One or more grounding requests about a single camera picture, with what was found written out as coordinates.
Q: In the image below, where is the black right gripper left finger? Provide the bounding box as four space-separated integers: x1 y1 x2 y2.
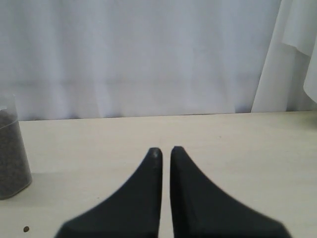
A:
56 148 163 238

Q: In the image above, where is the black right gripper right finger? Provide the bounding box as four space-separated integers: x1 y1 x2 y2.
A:
170 146 291 238

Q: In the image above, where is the clear plastic tall container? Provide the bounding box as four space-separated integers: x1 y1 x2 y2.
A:
0 93 32 200

